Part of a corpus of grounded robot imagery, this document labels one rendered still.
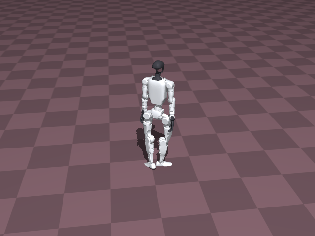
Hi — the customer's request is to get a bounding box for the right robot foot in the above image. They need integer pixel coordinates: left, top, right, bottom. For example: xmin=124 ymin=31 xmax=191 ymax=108
xmin=155 ymin=161 xmax=172 ymax=166

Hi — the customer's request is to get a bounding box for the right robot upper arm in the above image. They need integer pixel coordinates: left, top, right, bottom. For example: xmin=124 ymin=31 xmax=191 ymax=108
xmin=165 ymin=80 xmax=175 ymax=104

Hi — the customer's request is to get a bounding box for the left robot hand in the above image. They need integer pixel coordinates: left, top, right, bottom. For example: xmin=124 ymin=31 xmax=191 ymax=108
xmin=140 ymin=109 xmax=144 ymax=124

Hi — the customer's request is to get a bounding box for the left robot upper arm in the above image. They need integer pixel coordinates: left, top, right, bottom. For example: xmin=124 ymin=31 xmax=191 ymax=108
xmin=142 ymin=77 xmax=149 ymax=99

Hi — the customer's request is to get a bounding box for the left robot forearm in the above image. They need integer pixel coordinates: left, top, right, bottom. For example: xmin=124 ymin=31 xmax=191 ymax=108
xmin=142 ymin=97 xmax=148 ymax=113

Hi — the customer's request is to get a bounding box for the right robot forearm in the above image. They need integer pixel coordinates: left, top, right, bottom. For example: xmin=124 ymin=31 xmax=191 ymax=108
xmin=169 ymin=98 xmax=176 ymax=119

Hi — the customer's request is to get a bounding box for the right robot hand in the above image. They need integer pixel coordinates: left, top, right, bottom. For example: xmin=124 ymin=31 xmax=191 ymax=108
xmin=168 ymin=116 xmax=175 ymax=132

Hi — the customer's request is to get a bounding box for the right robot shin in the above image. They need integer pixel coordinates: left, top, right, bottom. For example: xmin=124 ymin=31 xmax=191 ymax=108
xmin=159 ymin=140 xmax=168 ymax=163

